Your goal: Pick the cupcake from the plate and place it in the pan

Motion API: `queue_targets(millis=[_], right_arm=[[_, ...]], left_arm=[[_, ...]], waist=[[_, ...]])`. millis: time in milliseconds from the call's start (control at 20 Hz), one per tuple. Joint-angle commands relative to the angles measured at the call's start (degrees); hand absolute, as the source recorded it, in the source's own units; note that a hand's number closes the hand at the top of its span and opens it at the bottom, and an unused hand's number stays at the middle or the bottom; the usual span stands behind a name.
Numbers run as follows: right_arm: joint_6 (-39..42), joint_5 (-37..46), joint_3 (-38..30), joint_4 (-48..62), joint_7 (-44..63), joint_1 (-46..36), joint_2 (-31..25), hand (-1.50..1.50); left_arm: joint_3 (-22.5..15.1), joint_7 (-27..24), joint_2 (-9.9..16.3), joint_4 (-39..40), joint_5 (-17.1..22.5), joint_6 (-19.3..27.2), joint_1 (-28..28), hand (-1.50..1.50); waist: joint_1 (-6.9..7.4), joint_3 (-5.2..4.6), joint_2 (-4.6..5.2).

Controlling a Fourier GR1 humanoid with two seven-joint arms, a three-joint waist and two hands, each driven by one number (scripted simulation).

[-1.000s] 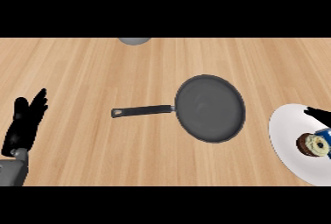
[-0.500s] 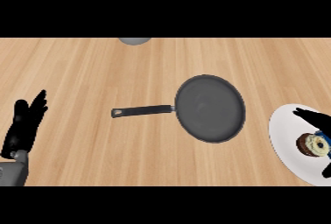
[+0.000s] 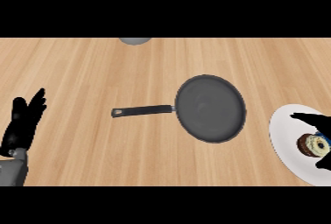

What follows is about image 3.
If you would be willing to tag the white plate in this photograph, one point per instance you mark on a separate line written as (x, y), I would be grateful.
(286, 140)

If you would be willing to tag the dark grey frying pan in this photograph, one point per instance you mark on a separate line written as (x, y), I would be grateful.
(211, 109)

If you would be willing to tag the grey round object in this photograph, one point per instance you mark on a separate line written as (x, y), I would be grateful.
(134, 40)

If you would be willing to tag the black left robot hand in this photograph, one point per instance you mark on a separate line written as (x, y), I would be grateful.
(20, 122)

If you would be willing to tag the chocolate cupcake with pale frosting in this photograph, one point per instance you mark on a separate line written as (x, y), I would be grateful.
(313, 145)

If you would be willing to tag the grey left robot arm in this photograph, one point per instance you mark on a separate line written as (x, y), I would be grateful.
(11, 169)

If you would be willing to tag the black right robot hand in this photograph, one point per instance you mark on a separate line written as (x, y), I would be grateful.
(320, 122)

